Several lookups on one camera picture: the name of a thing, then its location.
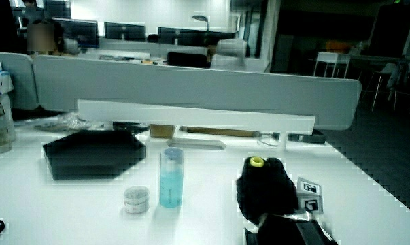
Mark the person's right hand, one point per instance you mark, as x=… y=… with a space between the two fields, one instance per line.
x=264 y=190

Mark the sewing thread spool yellow top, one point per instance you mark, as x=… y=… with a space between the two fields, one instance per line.
x=256 y=162

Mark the person's right forearm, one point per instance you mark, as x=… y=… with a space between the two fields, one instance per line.
x=286 y=233

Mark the black power strip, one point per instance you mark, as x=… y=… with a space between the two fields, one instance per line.
x=308 y=137

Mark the flat brown board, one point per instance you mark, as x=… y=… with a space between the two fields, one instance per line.
x=221 y=132

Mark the blue liquid plastic bottle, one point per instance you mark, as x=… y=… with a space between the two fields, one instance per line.
x=171 y=183

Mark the white desk shelf riser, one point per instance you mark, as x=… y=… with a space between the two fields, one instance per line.
x=191 y=117

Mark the small cardboard box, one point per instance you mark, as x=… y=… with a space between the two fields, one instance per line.
x=162 y=131

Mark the long grey desk divider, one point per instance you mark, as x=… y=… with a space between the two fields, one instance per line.
x=198 y=85

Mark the small round white jar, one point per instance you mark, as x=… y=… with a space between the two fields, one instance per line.
x=136 y=200

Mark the grey office chair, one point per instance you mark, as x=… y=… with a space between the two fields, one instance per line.
x=230 y=51

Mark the black flat device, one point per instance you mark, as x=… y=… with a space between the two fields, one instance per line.
x=131 y=127

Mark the white background table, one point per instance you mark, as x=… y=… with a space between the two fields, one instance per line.
x=332 y=58

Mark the white bar stool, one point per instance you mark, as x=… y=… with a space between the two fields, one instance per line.
x=383 y=76

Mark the wide black computer monitor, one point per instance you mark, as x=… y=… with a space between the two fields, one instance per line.
x=194 y=36

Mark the black flat box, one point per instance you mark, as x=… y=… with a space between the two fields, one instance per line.
x=92 y=154

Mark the grey desk lamp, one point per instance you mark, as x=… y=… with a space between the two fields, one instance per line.
x=201 y=18

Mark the crumpled clear plastic bag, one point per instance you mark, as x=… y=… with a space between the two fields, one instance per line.
x=67 y=122

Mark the short grey desk divider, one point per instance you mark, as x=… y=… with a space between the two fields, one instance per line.
x=16 y=81

